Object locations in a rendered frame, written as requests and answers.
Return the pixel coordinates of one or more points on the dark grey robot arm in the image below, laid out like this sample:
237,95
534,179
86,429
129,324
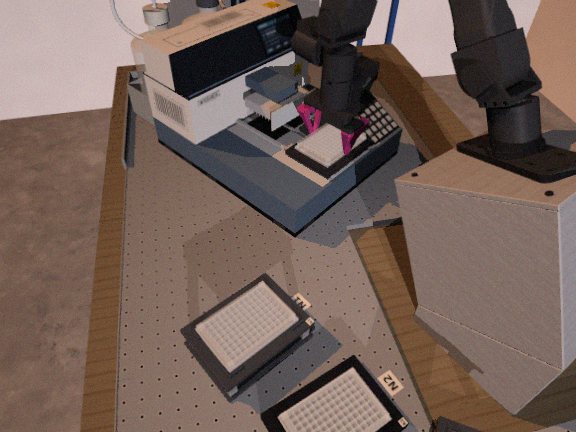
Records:
494,55

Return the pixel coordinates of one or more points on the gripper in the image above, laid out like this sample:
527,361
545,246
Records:
330,104

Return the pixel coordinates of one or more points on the white well plate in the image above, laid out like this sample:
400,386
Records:
319,136
343,404
258,309

